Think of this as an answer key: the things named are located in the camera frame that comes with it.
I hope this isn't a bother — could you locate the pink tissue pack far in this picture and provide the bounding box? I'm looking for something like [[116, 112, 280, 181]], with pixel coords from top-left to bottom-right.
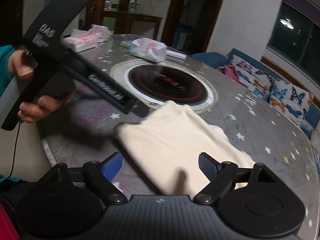
[[64, 24, 112, 52]]

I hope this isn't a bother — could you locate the teal sleeve left forearm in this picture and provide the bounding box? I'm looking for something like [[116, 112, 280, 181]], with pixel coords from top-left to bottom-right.
[[0, 45, 16, 96]]

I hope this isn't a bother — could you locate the pink cloth on sofa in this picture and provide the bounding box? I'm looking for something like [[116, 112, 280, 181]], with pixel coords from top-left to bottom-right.
[[217, 65, 248, 88]]

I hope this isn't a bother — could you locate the round black induction cooktop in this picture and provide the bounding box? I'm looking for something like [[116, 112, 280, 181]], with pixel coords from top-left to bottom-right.
[[126, 63, 217, 113]]

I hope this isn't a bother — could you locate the dark window with frame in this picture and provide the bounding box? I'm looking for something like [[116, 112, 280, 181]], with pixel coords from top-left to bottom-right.
[[268, 0, 319, 80]]

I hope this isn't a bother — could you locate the blue corner sofa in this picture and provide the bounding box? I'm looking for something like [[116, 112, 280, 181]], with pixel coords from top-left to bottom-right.
[[191, 49, 319, 138]]

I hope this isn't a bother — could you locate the butterfly cushion left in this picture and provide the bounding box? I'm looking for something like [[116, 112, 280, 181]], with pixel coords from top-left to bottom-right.
[[228, 55, 274, 101]]

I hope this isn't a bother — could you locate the person's left hand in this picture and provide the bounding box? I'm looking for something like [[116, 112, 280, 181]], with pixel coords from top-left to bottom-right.
[[7, 49, 75, 124]]

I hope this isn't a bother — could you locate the butterfly cushion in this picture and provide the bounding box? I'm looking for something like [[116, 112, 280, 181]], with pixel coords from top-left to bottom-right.
[[228, 55, 274, 101], [269, 79, 314, 127]]

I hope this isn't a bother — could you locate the butterfly cushion right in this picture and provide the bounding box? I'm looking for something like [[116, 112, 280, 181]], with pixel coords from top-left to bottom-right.
[[269, 79, 314, 127]]

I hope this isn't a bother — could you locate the white remote control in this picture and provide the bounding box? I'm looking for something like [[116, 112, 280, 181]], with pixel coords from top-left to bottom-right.
[[166, 50, 187, 60]]

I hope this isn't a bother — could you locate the cream white sweater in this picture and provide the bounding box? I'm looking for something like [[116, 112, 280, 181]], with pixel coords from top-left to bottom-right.
[[114, 101, 255, 198]]

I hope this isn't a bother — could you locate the dark wooden side table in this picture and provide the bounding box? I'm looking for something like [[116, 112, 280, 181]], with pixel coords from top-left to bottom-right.
[[100, 10, 162, 40]]

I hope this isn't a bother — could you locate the white pink tissue pack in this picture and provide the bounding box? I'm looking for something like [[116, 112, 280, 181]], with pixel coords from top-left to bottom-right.
[[129, 37, 167, 63]]

